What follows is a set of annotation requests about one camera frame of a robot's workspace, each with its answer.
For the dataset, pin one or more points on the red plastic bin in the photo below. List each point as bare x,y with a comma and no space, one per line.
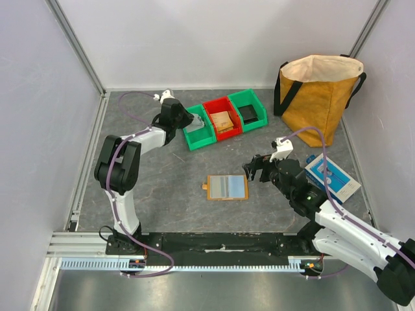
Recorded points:
224,104

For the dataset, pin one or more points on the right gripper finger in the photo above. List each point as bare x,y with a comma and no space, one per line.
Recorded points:
260,159
250,170

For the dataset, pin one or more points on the green plastic bin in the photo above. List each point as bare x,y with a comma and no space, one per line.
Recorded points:
200,133
247,97

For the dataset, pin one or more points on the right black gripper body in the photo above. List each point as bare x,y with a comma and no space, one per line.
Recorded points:
259,167

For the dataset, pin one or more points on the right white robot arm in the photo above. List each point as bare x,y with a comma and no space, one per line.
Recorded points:
334,231

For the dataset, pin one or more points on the brown cards in red bin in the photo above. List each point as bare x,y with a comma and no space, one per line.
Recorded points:
222,122

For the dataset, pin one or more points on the slotted cable duct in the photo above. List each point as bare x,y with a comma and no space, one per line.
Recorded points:
129,265

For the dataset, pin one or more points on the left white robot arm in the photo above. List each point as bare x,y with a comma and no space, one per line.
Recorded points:
118,164

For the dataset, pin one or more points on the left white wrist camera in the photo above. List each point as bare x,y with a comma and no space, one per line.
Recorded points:
168,93

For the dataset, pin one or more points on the left green plastic bin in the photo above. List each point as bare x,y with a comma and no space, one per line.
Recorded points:
200,133

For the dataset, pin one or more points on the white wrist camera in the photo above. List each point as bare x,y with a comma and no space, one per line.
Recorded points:
283,147
168,93

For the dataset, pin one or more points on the right green plastic bin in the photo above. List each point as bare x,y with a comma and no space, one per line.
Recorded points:
247,97

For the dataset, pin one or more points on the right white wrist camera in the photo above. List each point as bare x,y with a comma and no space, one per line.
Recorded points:
283,147

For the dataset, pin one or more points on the orange leather card holder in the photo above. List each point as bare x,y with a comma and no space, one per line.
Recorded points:
226,187

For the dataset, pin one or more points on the mustard tote bag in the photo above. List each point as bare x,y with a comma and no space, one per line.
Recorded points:
313,92

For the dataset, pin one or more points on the blue razor package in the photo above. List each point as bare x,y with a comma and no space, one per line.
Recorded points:
341,185

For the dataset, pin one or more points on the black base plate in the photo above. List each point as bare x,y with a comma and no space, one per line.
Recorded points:
212,249

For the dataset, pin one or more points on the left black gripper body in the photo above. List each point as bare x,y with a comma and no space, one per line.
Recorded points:
177,122

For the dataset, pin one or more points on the black wallet in bin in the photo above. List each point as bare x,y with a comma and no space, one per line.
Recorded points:
249,114

